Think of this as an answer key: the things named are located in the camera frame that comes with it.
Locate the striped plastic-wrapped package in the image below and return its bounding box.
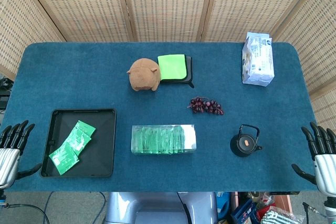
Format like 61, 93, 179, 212
259, 206, 306, 224

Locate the black right hand cable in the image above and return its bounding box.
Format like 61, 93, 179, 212
301, 201, 329, 217

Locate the blue felt table cover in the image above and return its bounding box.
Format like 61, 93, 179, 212
0, 41, 332, 193

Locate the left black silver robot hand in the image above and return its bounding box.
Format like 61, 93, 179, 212
0, 120, 43, 190

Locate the blue floor cable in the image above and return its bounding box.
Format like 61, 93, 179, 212
43, 191, 55, 224

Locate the dark grey folded cloth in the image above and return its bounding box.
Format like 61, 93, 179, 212
160, 55, 195, 89

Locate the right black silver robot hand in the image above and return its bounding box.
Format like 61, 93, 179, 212
291, 121, 336, 198

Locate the black plastic tray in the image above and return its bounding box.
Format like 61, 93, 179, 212
39, 108, 118, 178

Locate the dark blue box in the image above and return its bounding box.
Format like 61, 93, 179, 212
230, 197, 260, 224

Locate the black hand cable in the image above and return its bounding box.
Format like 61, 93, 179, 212
4, 203, 50, 224
301, 201, 329, 217

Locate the clear box of green sachets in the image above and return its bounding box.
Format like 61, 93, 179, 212
131, 124, 197, 155

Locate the bright green folded cloth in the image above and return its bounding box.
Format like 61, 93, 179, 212
157, 54, 188, 81

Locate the grey robot torso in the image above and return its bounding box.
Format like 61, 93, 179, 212
104, 191, 218, 224

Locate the woven bamboo folding screen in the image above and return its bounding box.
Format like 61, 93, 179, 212
0, 0, 336, 132

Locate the black left hand cable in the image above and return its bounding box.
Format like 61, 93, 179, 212
4, 203, 50, 224

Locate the black equipment beside table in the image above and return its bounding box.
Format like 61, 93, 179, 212
0, 76, 13, 110

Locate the brown plush capybara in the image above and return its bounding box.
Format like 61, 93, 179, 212
126, 58, 161, 92

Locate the white blue paper package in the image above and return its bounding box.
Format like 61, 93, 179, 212
241, 31, 275, 88

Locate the dark red grape bunch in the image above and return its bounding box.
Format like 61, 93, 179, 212
187, 97, 225, 116

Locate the black cast iron teapot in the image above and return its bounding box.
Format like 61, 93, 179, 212
229, 124, 263, 158

